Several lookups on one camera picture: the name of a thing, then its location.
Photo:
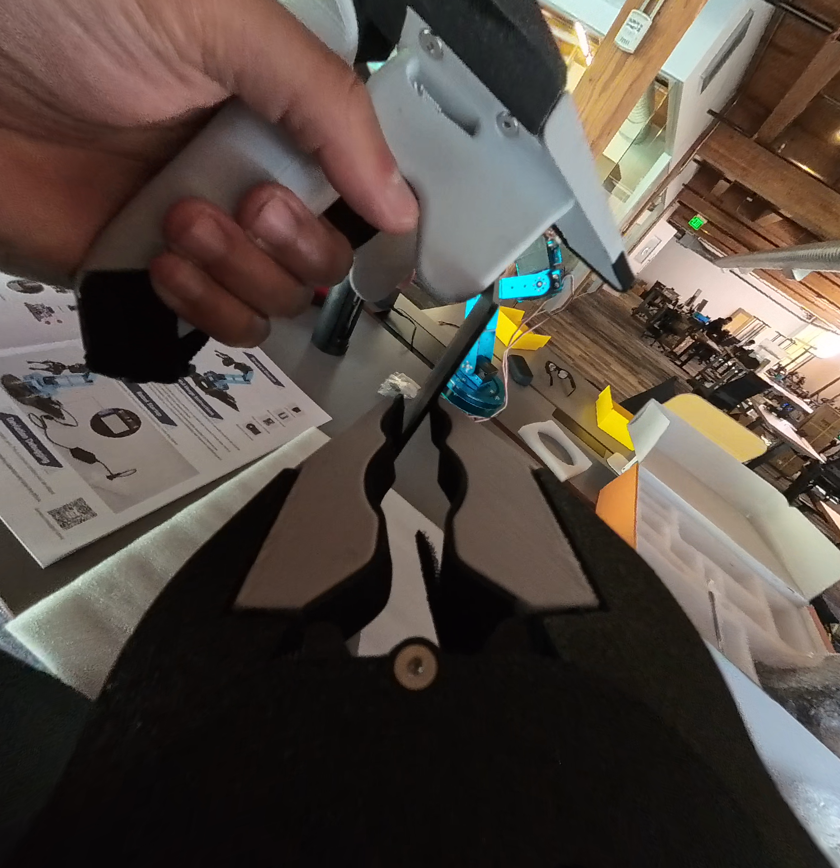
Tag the blue toy robot arm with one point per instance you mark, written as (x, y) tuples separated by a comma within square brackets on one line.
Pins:
[(481, 393)]

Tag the white foam sheet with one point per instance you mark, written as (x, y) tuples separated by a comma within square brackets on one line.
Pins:
[(121, 597)]

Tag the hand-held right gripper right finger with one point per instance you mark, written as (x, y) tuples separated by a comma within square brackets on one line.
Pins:
[(522, 536)]

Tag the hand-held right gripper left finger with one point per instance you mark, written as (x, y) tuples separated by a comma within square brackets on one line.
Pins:
[(311, 536)]

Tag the white foam insert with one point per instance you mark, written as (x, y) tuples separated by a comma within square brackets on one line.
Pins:
[(532, 434)]

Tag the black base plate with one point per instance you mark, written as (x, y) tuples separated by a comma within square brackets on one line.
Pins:
[(452, 352)]

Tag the yellow folded card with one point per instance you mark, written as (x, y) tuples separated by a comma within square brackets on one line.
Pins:
[(610, 420)]

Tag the person's left hand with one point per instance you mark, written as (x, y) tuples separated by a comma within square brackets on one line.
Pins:
[(121, 81)]

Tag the instruction booklet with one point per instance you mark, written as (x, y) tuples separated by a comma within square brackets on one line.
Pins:
[(155, 461)]

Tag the orange and white cardboard box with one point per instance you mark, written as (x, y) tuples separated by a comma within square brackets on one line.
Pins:
[(732, 502)]

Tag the yellow plastic bin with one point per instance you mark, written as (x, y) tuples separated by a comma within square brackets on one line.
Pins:
[(511, 332)]

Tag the person's black clothing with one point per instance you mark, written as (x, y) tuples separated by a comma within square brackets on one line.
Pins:
[(26, 746)]

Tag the black eyeglasses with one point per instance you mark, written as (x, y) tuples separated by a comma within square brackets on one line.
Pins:
[(568, 390)]

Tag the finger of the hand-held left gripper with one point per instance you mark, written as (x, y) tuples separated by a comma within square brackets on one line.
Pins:
[(583, 169)]

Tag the silver ceiling pipe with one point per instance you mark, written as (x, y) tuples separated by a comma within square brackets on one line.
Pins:
[(786, 258)]

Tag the white wall thermostat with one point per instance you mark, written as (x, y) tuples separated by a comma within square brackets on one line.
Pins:
[(631, 30)]

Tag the small bag of black parts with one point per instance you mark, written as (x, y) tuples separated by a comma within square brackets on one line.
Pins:
[(396, 386)]

